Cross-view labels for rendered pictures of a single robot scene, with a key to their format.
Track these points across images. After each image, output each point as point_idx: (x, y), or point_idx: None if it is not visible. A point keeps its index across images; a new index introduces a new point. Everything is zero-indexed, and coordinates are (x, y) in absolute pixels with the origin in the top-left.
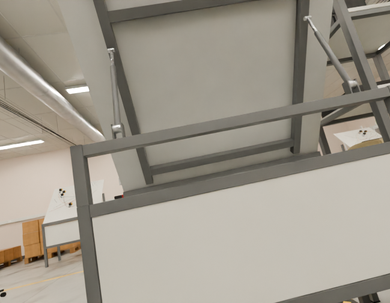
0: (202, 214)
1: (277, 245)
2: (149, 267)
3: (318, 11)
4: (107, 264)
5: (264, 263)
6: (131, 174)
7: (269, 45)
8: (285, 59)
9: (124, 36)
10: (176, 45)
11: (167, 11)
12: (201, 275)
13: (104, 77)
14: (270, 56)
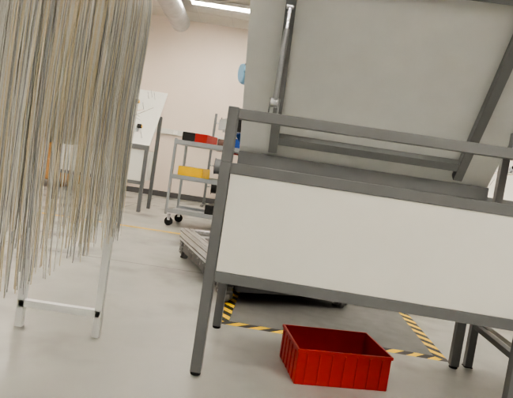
0: (321, 205)
1: (373, 253)
2: (263, 229)
3: None
4: (232, 215)
5: (356, 261)
6: (255, 133)
7: (470, 49)
8: (485, 69)
9: None
10: (362, 16)
11: None
12: (302, 251)
13: (270, 25)
14: (467, 61)
